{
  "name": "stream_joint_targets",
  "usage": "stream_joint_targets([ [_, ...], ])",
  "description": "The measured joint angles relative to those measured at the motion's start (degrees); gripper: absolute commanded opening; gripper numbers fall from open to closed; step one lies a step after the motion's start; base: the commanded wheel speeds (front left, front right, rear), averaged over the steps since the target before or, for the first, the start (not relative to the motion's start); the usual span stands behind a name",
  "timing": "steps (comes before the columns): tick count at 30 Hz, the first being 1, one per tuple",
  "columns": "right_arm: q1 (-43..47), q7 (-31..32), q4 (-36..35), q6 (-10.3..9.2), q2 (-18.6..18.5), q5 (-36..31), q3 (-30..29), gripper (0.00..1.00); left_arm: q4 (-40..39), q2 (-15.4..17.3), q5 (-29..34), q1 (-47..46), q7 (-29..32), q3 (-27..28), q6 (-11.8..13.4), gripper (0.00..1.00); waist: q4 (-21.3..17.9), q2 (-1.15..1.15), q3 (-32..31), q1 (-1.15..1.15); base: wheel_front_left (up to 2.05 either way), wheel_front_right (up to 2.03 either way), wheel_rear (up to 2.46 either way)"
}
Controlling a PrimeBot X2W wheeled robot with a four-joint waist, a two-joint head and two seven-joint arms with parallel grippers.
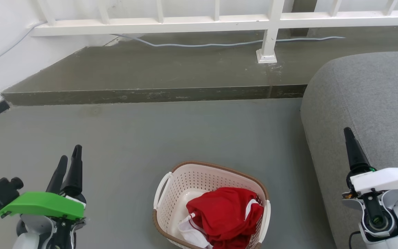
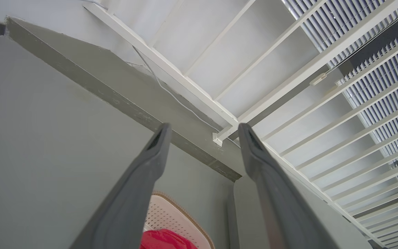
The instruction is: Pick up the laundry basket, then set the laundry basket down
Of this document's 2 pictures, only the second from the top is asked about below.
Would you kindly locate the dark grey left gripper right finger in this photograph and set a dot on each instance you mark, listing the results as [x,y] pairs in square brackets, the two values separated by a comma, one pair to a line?
[282,207]

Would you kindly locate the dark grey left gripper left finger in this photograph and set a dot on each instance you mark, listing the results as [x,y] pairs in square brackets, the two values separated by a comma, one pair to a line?
[133,193]

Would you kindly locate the beige perforated plastic laundry basket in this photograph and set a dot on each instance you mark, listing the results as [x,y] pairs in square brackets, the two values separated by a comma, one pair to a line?
[171,216]

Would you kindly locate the red and white garment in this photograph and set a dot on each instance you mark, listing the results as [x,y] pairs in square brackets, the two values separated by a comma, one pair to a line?
[166,240]

